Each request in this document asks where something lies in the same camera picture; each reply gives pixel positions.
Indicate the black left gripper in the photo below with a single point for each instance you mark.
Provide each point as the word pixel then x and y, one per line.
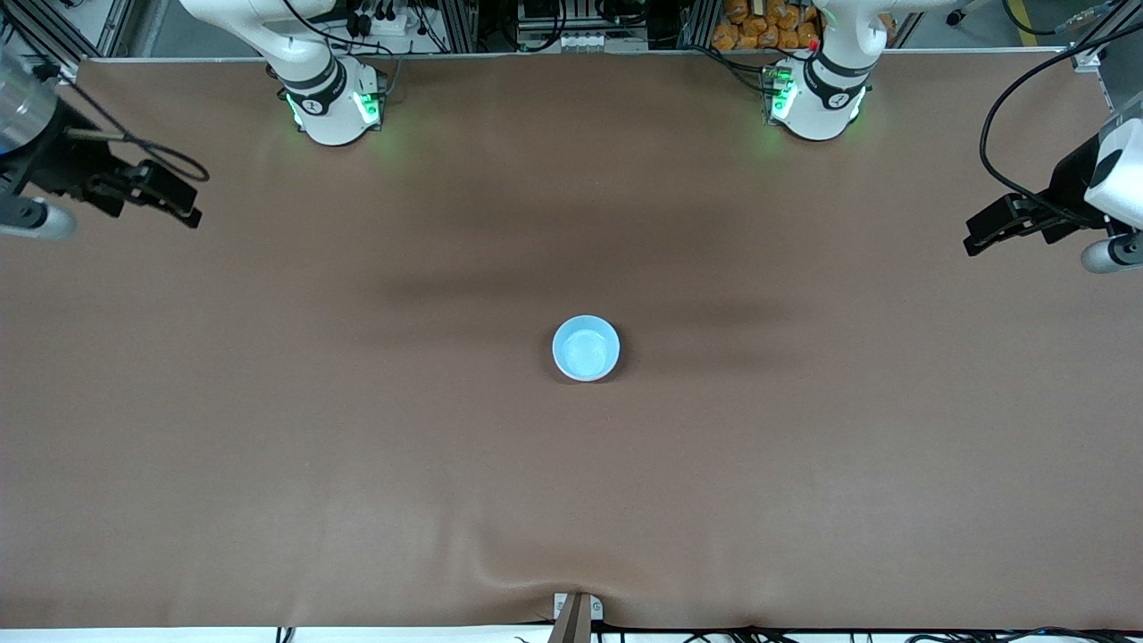
pixel 1065 189

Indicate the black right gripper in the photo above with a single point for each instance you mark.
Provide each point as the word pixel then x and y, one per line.
pixel 59 163

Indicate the blue bowl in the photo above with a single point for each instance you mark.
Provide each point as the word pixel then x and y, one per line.
pixel 586 350

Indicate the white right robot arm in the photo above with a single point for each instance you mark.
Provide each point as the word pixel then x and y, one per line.
pixel 326 98

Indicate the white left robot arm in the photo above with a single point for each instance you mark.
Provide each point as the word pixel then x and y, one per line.
pixel 826 98

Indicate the white power strip with plugs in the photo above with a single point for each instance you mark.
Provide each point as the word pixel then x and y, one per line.
pixel 388 25

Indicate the orange snack bag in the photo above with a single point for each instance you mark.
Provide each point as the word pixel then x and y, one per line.
pixel 759 27

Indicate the brown table cloth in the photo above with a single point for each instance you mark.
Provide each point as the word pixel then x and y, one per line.
pixel 571 491

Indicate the metal table clamp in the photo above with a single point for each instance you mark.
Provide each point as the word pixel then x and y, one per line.
pixel 578 616

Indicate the aluminium corner bracket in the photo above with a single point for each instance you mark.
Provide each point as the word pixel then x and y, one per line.
pixel 70 71
pixel 1085 55

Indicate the aluminium frame profile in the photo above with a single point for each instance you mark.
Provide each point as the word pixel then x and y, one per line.
pixel 1112 27

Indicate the aluminium frame post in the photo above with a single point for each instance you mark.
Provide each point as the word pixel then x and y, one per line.
pixel 698 22
pixel 460 25

